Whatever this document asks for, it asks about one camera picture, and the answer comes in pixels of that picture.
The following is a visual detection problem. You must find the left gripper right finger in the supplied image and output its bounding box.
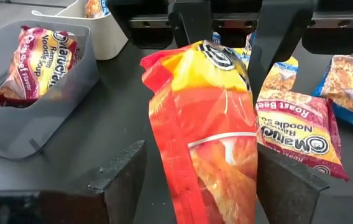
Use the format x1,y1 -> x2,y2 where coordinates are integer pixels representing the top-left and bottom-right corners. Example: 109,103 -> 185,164
256,142 -> 330,224

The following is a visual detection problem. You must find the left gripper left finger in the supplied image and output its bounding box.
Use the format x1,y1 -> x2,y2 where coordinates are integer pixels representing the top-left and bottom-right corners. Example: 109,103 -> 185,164
0,139 -> 148,224

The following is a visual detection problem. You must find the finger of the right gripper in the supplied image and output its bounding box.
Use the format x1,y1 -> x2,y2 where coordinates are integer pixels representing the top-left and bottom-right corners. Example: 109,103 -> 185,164
168,0 -> 213,49
247,0 -> 317,103

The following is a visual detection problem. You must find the red Maruchan noodle pack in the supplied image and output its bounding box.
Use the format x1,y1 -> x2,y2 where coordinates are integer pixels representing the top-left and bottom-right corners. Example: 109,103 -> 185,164
0,25 -> 81,108
255,90 -> 350,181

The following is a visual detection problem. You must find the orange Maruchan noodle pack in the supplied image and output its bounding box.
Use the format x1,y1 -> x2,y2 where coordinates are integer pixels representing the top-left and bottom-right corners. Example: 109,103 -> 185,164
139,39 -> 260,224

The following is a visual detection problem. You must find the white plastic bin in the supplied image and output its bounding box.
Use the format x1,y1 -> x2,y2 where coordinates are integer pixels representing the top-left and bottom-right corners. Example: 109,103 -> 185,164
30,0 -> 129,60

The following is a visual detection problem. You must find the black table mat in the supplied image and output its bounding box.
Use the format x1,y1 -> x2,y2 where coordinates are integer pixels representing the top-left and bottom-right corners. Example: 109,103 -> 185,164
0,30 -> 353,224

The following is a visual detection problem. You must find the grey translucent plastic bin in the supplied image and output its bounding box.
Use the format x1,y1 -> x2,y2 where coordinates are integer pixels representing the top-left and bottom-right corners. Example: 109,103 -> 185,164
0,20 -> 99,161

